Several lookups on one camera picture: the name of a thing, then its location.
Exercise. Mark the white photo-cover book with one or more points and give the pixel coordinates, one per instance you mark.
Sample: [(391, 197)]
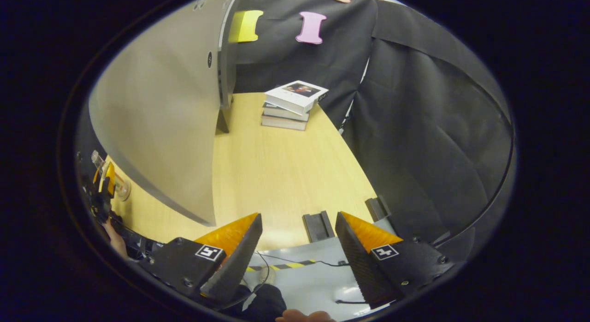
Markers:
[(295, 93)]

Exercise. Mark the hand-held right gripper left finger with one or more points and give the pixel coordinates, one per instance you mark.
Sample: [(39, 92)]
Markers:
[(239, 262)]

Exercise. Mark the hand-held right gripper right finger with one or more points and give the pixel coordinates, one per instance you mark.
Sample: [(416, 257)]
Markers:
[(355, 262)]

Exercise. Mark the black backdrop cloth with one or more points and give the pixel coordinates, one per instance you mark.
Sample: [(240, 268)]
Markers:
[(415, 128)]

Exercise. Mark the black table bracket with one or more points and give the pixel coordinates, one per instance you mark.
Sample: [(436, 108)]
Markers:
[(318, 227), (378, 209)]

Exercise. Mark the brown-edged book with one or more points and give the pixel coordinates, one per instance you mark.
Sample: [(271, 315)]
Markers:
[(283, 123)]

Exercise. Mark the yellow black floor tape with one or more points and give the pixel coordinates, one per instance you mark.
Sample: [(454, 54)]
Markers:
[(295, 265)]

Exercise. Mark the beige cabinet door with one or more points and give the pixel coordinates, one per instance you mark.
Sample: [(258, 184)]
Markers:
[(161, 105)]

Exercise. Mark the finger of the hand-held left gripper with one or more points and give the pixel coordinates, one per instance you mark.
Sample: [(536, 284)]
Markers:
[(109, 174)]

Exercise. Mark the grey book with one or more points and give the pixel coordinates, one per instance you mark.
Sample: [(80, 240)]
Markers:
[(283, 112)]

